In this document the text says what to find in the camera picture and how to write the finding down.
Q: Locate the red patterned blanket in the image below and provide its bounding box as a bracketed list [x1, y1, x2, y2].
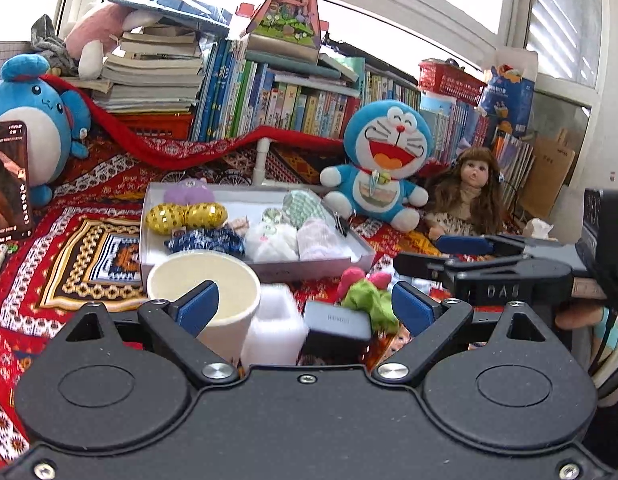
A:
[0, 132, 520, 466]

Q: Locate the blue printed packaging bag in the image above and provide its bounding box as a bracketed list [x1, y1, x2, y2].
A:
[479, 47, 539, 136]

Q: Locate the white foam block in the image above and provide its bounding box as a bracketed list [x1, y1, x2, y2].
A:
[240, 284, 310, 367]

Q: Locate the brown-haired doll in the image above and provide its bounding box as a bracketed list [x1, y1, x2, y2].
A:
[424, 146, 505, 241]

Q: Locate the blue plastic bag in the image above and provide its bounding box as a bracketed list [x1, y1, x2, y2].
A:
[109, 0, 233, 36]

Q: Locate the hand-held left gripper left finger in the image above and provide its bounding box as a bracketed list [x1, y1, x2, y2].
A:
[59, 280, 241, 388]

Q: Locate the white crumpled tissue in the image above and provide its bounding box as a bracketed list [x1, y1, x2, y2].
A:
[522, 217, 555, 240]

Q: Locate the white cardboard box tray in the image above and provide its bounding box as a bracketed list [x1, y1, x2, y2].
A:
[140, 182, 376, 284]

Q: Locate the gold sequin pouch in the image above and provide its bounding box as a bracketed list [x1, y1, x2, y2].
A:
[145, 202, 229, 236]

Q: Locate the person's right forearm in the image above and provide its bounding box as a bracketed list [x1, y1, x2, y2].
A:
[586, 305, 618, 409]

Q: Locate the blue round plush toy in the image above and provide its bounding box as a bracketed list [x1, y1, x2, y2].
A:
[0, 54, 92, 206]

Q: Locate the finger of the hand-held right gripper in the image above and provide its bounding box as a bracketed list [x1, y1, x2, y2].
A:
[435, 233, 528, 258]
[393, 252, 460, 287]

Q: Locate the white plastic pipe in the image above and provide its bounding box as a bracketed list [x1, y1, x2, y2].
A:
[253, 137, 275, 186]

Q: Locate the pink and white knitted pouch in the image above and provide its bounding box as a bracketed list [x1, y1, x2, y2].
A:
[296, 217, 343, 261]

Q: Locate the row of upright books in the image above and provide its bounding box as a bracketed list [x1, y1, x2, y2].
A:
[189, 40, 536, 197]

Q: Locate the dark grey device box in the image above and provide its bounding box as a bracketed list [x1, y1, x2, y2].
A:
[301, 301, 373, 359]

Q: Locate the red plastic basket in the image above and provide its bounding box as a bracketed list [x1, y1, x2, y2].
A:
[418, 59, 488, 107]

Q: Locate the triangular toy house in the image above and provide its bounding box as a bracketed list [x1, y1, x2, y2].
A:
[234, 0, 330, 64]

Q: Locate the pink and green plush toy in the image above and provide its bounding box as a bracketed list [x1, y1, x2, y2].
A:
[336, 266, 400, 334]

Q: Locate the purple plush toy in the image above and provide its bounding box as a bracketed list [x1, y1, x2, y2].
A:
[163, 178, 218, 206]

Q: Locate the white fluffy plush toy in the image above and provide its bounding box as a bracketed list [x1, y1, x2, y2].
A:
[245, 207, 300, 264]

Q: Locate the orange plastic crate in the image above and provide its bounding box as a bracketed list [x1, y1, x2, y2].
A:
[111, 112, 195, 140]

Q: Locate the green and white patterned pouch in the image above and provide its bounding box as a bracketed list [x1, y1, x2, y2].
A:
[281, 190, 328, 229]

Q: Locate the pink and white plush rabbit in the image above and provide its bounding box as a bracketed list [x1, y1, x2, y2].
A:
[65, 2, 163, 80]

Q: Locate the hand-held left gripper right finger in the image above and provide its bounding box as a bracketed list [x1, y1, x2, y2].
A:
[371, 281, 555, 388]

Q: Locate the smartphone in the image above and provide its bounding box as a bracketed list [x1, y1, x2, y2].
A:
[0, 121, 34, 247]

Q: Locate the grey cloth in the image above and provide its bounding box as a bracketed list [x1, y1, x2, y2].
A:
[31, 14, 78, 76]

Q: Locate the white paper cup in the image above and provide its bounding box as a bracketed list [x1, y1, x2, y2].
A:
[146, 251, 263, 366]

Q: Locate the person's right hand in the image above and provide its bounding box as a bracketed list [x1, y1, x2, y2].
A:
[556, 305, 605, 332]

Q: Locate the red cloth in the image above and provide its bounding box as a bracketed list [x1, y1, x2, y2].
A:
[39, 75, 350, 171]

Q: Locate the blue patterned fabric pouch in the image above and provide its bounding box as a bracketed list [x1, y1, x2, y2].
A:
[165, 227, 246, 256]

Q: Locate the stack of lying books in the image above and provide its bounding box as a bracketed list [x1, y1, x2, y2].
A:
[100, 30, 205, 114]

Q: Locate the blue cat plush toy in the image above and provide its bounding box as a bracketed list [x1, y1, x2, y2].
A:
[319, 100, 435, 234]

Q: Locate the brown cardboard sheet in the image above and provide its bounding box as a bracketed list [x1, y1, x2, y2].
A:
[519, 130, 576, 219]

